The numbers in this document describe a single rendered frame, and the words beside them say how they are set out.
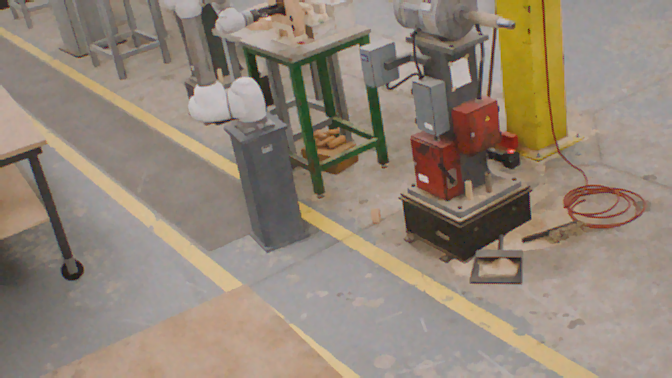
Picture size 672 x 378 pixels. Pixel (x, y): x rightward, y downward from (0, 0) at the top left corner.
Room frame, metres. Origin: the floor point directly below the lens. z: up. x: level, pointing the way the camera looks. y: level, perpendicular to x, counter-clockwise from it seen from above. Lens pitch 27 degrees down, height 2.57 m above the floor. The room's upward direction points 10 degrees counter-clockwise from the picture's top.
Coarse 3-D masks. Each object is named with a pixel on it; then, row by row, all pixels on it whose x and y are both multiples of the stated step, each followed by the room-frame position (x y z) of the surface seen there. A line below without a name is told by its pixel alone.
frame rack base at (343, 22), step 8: (328, 0) 5.33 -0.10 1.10; (352, 0) 5.28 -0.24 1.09; (328, 8) 5.25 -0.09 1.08; (336, 8) 5.22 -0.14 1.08; (344, 8) 5.25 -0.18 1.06; (352, 8) 5.28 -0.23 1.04; (328, 16) 5.27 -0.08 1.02; (336, 16) 5.22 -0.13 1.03; (344, 16) 5.25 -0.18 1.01; (352, 16) 5.27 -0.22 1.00; (336, 24) 5.22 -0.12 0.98; (344, 24) 5.24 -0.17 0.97; (352, 24) 5.27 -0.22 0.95; (336, 32) 5.21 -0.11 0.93
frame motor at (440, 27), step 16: (400, 0) 4.37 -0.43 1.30; (416, 0) 4.27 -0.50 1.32; (432, 0) 4.18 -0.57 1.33; (448, 0) 4.12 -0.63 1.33; (464, 0) 4.16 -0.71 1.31; (400, 16) 4.37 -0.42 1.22; (416, 16) 4.22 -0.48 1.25; (432, 16) 4.15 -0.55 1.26; (448, 16) 4.11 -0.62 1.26; (432, 32) 4.20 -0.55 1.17; (448, 32) 4.11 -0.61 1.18; (464, 32) 4.16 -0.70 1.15
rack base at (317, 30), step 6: (306, 18) 5.32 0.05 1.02; (330, 18) 5.22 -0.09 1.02; (306, 24) 5.20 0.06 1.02; (312, 24) 5.16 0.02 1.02; (318, 24) 5.16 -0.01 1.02; (324, 24) 5.18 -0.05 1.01; (330, 24) 5.20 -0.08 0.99; (306, 30) 5.20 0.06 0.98; (312, 30) 5.14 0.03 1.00; (318, 30) 5.15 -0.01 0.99; (324, 30) 5.17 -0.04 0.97; (330, 30) 5.19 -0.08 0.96; (312, 36) 5.15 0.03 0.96; (318, 36) 5.15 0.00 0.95; (324, 36) 5.17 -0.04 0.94
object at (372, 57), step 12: (360, 48) 4.30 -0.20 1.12; (372, 48) 4.26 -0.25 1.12; (384, 48) 4.27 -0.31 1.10; (360, 60) 4.30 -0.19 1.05; (372, 60) 4.23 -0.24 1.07; (384, 60) 4.27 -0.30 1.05; (372, 72) 4.23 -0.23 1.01; (384, 72) 4.26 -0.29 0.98; (396, 72) 4.30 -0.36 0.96; (372, 84) 4.24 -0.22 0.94; (384, 84) 4.25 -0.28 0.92; (396, 84) 4.29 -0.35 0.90
